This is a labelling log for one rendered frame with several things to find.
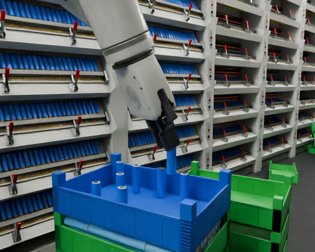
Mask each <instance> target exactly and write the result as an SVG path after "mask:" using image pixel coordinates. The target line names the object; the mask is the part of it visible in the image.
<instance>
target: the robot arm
mask: <svg viewBox="0 0 315 252"><path fill-rule="evenodd" d="M55 1H56V2H57V3H58V4H60V5H61V6H62V7H64V8H65V9H66V10H67V11H69V12H70V13H71V14H73V15H74V16H75V17H77V18H78V19H79V20H81V21H82V22H83V23H85V24H86V25H88V26H89V27H91V29H92V31H93V33H94V35H95V38H96V40H97V42H98V44H99V46H100V49H101V50H102V53H103V55H104V57H105V60H106V62H107V64H108V65H110V64H114V65H113V66H112V69H113V70H115V73H116V77H117V80H118V83H119V86H120V88H121V91H122V93H123V96H124V99H125V101H126V104H127V106H128V108H129V111H130V113H131V114H132V115H133V116H135V117H138V118H142V119H144V120H145V121H146V124H147V126H148V128H149V129H150V130H151V133H152V135H153V138H154V140H155V142H156V145H157V147H158V148H159V149H162V148H163V147H164V149H165V151H167V152H169V151H171V150H172V149H174V148H175V147H177V146H178V145H179V144H180V140H179V137H178V135H177V132H176V130H175V127H174V125H175V124H174V120H175V119H177V118H178V116H177V114H176V113H175V111H174V109H175V107H176V103H175V99H174V96H173V94H172V91H171V89H170V86H169V84H168V82H167V79H166V77H165V75H164V73H163V71H162V69H161V67H160V65H159V63H158V61H157V59H156V57H155V56H154V54H153V53H154V49H150V48H151V47H153V46H154V45H155V44H154V42H153V39H152V36H151V34H150V31H149V29H148V26H147V23H146V21H145V18H144V16H143V13H142V10H141V8H140V5H139V3H138V0H55ZM161 111H162V112H161ZM164 116H165V118H163V117H164ZM162 118H163V119H162Z"/></svg>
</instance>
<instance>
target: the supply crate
mask: <svg viewBox="0 0 315 252"><path fill-rule="evenodd" d="M117 161H122V156H121V153H117V152H115V153H112V154H110V163H111V164H108V165H105V166H103V167H100V168H97V169H94V170H92V171H89V172H86V173H84V174H81V175H78V176H75V177H73V178H70V179H67V180H66V172H64V171H56V172H53V173H51V178H52V197H53V211H54V212H56V213H60V214H63V215H66V216H69V217H72V218H75V219H78V220H81V221H84V222H87V223H90V224H93V225H97V226H100V227H103V228H106V229H109V230H112V231H115V232H118V233H121V234H124V235H127V236H130V237H134V238H137V239H140V240H143V241H146V242H149V243H152V244H155V245H158V246H161V247H164V248H167V249H170V250H174V251H177V252H195V250H196V249H197V248H198V247H199V245H200V244H201V243H202V242H203V240H204V239H205V238H206V237H207V235H208V234H209V233H210V232H211V230H212V229H213V228H214V227H215V225H216V224H217V223H218V222H219V220H220V219H221V218H222V217H223V215H224V214H225V213H226V212H227V211H228V209H229V208H230V207H231V178H232V171H231V170H229V169H221V170H220V171H219V179H214V178H208V177H203V176H197V175H191V174H189V191H188V199H187V198H185V199H184V200H183V201H181V202H180V174H181V173H179V172H176V174H173V175H170V174H167V171H166V170H165V196H164V197H158V196H157V169H156V168H150V167H145V166H140V193H133V164H127V163H123V173H124V183H125V186H127V203H124V202H120V201H117V197H116V162H117ZM93 181H100V182H101V197H100V196H97V195H93V194H92V182H93Z"/></svg>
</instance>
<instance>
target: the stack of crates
mask: <svg viewBox="0 0 315 252"><path fill-rule="evenodd" d="M187 173H189V175H194V176H200V177H206V178H212V179H218V180H219V176H220V172H217V171H211V170H205V169H199V162H198V161H192V162H191V170H189V171H188V172H187ZM292 179H293V176H292V175H289V174H285V175H284V179H283V182H280V181H274V180H268V179H261V178H255V177H249V176H243V175H236V174H231V194H230V218H229V219H230V220H229V243H228V252H287V249H288V235H289V221H290V207H291V193H292Z"/></svg>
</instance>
